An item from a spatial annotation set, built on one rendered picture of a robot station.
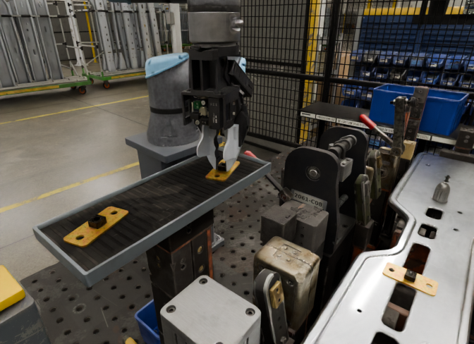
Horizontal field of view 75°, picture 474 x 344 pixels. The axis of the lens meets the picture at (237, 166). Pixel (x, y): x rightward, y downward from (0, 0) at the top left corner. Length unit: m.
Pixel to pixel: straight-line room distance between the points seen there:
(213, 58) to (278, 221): 0.29
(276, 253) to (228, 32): 0.34
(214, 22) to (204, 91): 0.09
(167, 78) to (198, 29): 0.38
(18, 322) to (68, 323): 0.58
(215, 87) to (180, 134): 0.40
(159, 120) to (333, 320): 0.62
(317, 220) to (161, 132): 0.48
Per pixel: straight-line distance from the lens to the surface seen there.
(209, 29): 0.46
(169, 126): 0.86
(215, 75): 0.46
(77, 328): 0.98
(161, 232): 0.42
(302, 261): 0.50
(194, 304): 0.40
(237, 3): 0.48
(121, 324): 0.95
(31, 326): 0.43
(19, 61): 7.45
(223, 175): 0.55
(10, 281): 0.43
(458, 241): 0.80
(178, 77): 0.83
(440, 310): 0.62
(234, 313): 0.39
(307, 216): 0.61
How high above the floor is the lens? 1.41
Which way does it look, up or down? 25 degrees down
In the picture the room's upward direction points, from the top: straight up
